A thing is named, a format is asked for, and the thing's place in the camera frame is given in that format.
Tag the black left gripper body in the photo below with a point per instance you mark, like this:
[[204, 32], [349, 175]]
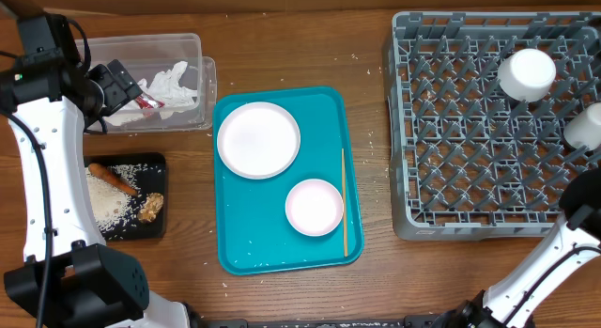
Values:
[[117, 90]]

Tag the red snack wrapper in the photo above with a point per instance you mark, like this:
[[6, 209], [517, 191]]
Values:
[[146, 102]]

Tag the white napkin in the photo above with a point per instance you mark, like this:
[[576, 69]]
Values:
[[164, 87]]

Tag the orange carrot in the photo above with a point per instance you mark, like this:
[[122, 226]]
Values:
[[103, 173]]

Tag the brown walnut food scrap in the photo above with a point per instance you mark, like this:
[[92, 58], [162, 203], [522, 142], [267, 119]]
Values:
[[151, 208]]

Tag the pile of rice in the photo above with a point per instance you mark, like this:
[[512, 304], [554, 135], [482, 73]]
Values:
[[116, 212]]

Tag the large white plate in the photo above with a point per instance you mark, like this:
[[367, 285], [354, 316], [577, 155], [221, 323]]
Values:
[[258, 140]]

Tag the small white plate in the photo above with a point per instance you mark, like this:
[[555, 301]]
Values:
[[314, 207]]

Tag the white upturned cup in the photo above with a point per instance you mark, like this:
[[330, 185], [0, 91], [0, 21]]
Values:
[[527, 75]]

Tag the pale green saucer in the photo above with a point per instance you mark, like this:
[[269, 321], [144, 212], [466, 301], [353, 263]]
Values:
[[585, 129]]

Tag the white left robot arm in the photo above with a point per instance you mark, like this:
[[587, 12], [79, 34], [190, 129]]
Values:
[[70, 277]]

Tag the grey dishwasher rack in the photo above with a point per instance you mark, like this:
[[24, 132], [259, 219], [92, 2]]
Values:
[[468, 162]]

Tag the clear plastic bin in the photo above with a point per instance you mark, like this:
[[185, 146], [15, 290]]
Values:
[[143, 56]]

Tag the black tray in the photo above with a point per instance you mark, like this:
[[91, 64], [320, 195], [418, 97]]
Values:
[[154, 180]]

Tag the teal serving tray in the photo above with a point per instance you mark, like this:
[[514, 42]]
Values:
[[253, 234]]

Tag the wooden chopstick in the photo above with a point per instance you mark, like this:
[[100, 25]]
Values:
[[344, 199]]

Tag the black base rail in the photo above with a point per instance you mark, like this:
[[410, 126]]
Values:
[[412, 321]]

